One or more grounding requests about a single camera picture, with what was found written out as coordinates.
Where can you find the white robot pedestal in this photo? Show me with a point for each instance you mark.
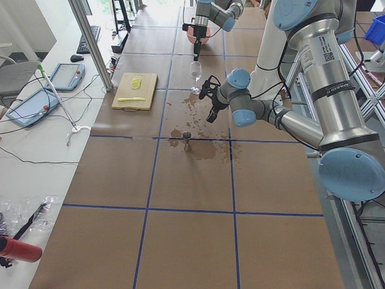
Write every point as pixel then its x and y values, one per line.
pixel 273 42

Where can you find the metal rod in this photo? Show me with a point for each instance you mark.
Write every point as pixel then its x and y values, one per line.
pixel 75 128

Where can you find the clear plastic bag with parts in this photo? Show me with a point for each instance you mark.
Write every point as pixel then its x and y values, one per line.
pixel 29 214

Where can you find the blue teach pendant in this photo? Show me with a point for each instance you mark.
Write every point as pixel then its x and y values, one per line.
pixel 67 76
pixel 33 108

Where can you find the wooden cutting board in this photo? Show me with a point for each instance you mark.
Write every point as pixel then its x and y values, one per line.
pixel 147 90

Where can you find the yellow lemon slice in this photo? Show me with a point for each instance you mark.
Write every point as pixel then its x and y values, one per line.
pixel 135 88

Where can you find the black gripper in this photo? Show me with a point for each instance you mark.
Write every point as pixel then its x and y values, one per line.
pixel 198 31
pixel 216 104

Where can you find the black computer mouse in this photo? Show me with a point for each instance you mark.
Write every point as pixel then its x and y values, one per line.
pixel 76 58

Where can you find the steel double jigger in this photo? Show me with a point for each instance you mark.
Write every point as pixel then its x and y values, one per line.
pixel 187 137

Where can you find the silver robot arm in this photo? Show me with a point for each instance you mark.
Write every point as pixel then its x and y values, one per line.
pixel 222 13
pixel 352 162

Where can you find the red metal bottle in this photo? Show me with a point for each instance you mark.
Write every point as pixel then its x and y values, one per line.
pixel 15 249

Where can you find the yellow plastic knife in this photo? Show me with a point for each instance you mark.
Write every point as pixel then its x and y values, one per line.
pixel 131 99

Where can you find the clear wine glass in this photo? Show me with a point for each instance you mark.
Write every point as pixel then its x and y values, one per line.
pixel 195 70

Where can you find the aluminium frame post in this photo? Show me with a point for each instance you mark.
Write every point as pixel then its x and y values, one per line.
pixel 83 23

